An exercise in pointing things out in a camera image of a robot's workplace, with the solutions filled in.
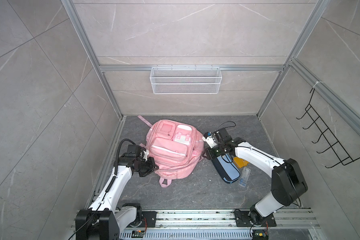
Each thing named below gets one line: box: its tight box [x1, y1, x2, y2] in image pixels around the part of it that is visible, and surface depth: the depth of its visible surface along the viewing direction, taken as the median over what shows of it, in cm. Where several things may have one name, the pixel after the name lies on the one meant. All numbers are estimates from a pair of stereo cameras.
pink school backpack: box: [137, 115, 205, 188], surface depth 90 cm
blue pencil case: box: [211, 153, 241, 184], surface depth 89 cm
